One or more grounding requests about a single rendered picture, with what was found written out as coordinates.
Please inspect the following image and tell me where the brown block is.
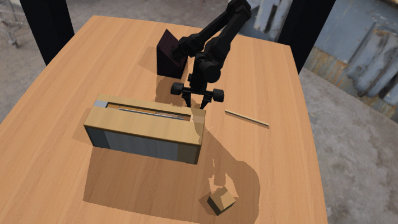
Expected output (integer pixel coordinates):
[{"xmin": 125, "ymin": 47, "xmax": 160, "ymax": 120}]
[{"xmin": 191, "ymin": 102, "xmax": 201, "ymax": 109}]

